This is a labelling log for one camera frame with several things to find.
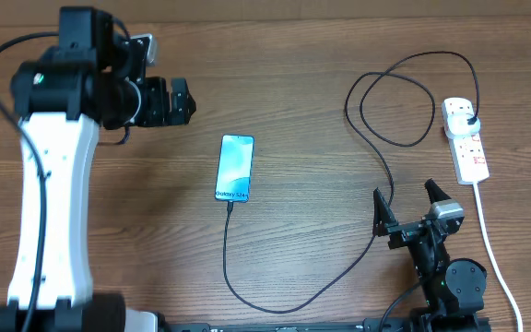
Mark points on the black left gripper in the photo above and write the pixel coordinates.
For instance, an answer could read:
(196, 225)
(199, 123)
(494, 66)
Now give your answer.
(159, 112)

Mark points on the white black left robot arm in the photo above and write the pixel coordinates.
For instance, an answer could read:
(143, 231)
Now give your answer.
(93, 78)

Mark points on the white power strip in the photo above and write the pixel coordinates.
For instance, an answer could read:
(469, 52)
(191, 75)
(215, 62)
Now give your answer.
(468, 154)

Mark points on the white-screen smartphone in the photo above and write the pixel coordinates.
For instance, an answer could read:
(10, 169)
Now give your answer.
(235, 168)

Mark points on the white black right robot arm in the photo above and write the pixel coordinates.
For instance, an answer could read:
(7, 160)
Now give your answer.
(453, 288)

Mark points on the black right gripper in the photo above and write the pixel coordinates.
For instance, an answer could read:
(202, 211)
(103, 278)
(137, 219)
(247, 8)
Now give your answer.
(385, 223)

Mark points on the white charger plug adapter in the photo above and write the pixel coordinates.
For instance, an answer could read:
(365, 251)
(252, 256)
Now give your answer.
(459, 125)

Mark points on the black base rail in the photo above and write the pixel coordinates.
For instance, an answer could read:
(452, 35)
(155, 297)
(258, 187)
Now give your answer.
(284, 326)

